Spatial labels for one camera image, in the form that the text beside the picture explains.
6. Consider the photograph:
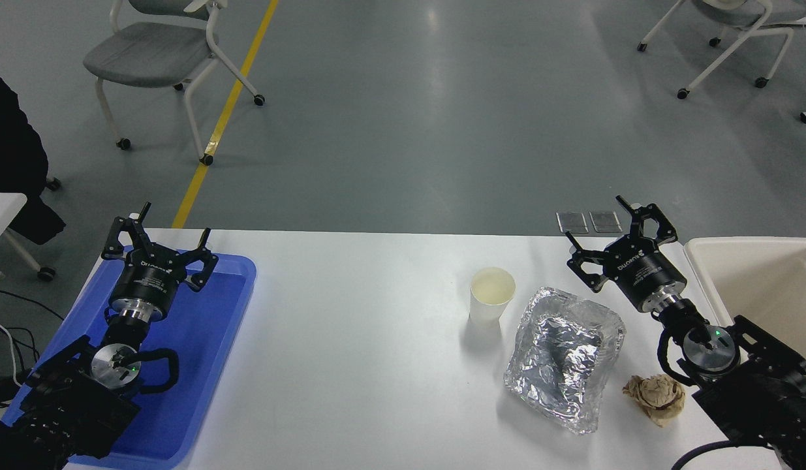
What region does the white floor cable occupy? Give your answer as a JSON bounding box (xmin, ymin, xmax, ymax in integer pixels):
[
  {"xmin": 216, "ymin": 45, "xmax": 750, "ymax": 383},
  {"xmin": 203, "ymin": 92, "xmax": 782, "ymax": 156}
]
[{"xmin": 0, "ymin": 311, "xmax": 26, "ymax": 387}]

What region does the white table with casters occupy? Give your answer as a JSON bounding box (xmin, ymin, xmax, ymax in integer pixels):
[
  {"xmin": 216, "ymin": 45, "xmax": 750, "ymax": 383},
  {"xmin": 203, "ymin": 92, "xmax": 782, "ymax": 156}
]
[{"xmin": 0, "ymin": 193, "xmax": 57, "ymax": 283}]

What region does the blue plastic tray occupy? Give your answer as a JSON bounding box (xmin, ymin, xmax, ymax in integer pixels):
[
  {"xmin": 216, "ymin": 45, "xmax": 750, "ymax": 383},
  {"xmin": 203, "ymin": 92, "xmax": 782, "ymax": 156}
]
[{"xmin": 1, "ymin": 247, "xmax": 257, "ymax": 470}]

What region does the person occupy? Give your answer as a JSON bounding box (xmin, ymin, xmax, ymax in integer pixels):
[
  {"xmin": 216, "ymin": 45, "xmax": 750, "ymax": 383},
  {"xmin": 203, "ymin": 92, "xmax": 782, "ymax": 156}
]
[{"xmin": 0, "ymin": 63, "xmax": 67, "ymax": 246}]

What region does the black floor cable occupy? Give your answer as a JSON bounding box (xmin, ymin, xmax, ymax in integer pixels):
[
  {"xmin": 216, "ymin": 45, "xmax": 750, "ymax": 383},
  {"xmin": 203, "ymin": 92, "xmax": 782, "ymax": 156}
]
[{"xmin": 0, "ymin": 287, "xmax": 65, "ymax": 392}]

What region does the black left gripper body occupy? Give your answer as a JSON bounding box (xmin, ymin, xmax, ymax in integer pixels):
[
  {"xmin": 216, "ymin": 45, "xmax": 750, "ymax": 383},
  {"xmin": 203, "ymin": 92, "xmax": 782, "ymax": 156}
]
[{"xmin": 109, "ymin": 245, "xmax": 190, "ymax": 317}]

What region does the large pale bin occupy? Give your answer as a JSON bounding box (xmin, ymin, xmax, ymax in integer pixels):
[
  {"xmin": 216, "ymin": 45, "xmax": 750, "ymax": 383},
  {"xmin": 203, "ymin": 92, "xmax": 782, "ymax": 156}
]
[{"xmin": 683, "ymin": 236, "xmax": 806, "ymax": 392}]

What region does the crumpled silver foil tray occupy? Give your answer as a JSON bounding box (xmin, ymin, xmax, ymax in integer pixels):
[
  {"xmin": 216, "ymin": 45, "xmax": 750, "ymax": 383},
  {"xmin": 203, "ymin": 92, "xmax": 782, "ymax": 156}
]
[{"xmin": 504, "ymin": 286, "xmax": 627, "ymax": 435}]

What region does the grey chair with white frame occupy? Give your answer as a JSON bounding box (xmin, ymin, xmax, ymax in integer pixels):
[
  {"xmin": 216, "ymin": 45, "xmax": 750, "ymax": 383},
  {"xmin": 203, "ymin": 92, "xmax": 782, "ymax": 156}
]
[
  {"xmin": 636, "ymin": 0, "xmax": 806, "ymax": 100},
  {"xmin": 83, "ymin": 0, "xmax": 266, "ymax": 166}
]

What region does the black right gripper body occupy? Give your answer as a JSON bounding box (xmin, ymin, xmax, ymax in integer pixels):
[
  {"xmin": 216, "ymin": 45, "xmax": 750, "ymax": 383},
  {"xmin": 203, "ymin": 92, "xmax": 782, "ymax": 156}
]
[{"xmin": 603, "ymin": 236, "xmax": 689, "ymax": 313}]

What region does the crumpled tan paper ball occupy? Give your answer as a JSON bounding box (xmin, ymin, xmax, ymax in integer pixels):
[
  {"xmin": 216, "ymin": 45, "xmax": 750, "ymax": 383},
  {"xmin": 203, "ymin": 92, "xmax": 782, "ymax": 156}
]
[{"xmin": 623, "ymin": 374, "xmax": 687, "ymax": 428}]

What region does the white paper cup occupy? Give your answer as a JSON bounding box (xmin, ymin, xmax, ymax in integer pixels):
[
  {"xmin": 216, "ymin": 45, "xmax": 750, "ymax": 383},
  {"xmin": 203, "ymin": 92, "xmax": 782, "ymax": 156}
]
[{"xmin": 469, "ymin": 267, "xmax": 516, "ymax": 328}]

